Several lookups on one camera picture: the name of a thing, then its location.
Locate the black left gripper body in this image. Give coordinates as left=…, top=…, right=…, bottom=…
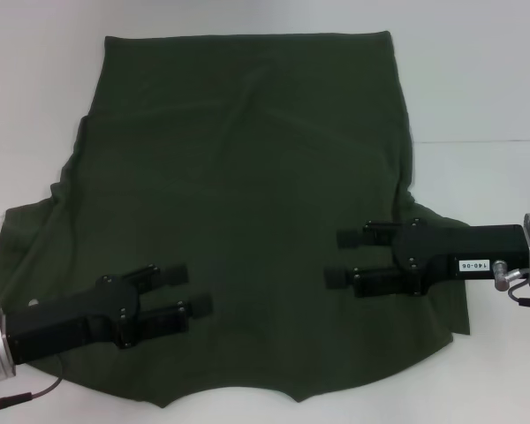
left=0, top=273, right=141, bottom=367

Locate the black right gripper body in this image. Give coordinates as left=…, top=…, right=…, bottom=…
left=391, top=217, right=530, bottom=284

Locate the dark green shirt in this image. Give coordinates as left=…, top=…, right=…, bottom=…
left=0, top=29, right=472, bottom=402

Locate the right arm gripper cable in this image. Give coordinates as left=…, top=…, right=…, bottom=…
left=492, top=260, right=530, bottom=310

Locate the arm gripper cable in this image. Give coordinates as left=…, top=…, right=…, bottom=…
left=492, top=260, right=530, bottom=310
left=0, top=374, right=65, bottom=410

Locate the left arm gripper cable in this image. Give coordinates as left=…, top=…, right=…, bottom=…
left=0, top=374, right=65, bottom=410

